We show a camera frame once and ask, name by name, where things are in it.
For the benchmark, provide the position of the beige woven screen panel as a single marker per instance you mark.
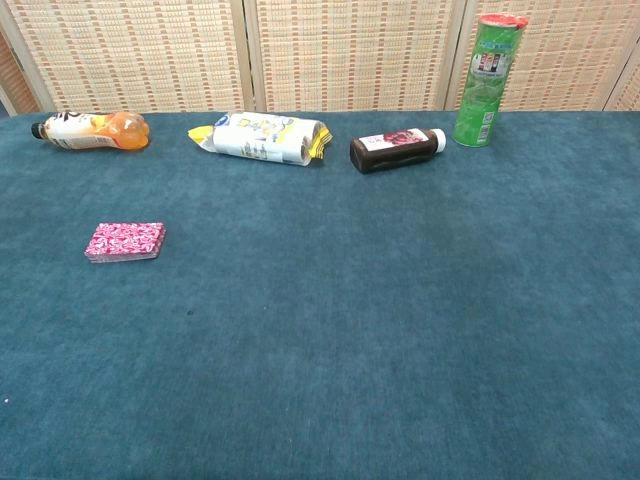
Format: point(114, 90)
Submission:
point(570, 50)
point(627, 90)
point(130, 50)
point(350, 50)

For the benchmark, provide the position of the white yellow snack bag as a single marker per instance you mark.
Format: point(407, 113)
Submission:
point(260, 140)

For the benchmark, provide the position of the pink patterned small box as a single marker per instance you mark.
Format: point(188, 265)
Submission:
point(125, 241)

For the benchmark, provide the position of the green chips can red lid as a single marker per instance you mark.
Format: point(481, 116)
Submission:
point(482, 100)

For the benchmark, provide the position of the dark juice bottle white cap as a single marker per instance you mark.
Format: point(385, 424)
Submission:
point(390, 152)

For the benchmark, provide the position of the orange juice bottle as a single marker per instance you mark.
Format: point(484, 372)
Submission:
point(95, 132)

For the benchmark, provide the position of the brown woven screen panel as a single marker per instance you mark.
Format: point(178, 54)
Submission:
point(15, 80)

